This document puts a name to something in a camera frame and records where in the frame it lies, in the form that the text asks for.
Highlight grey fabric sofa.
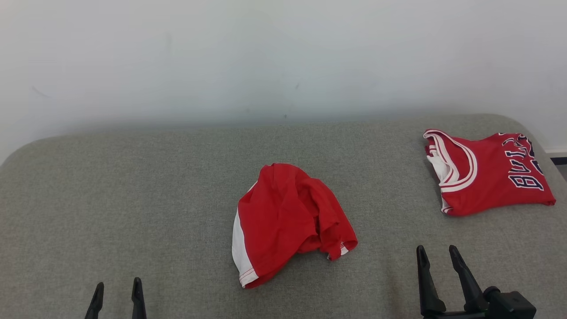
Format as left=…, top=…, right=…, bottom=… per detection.
left=0, top=114, right=567, bottom=319

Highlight red shorts with white stripe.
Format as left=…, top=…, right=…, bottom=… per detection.
left=231, top=163, right=358, bottom=289

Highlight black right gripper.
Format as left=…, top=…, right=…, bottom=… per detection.
left=416, top=245, right=537, bottom=319

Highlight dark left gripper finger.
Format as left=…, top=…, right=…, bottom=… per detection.
left=132, top=277, right=147, bottom=319
left=85, top=282, right=105, bottom=319

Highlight white and black wall skirting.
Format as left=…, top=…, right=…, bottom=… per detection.
left=545, top=148, right=567, bottom=166

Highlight red Bulls basketball jersey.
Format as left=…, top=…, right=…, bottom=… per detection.
left=423, top=129, right=557, bottom=217

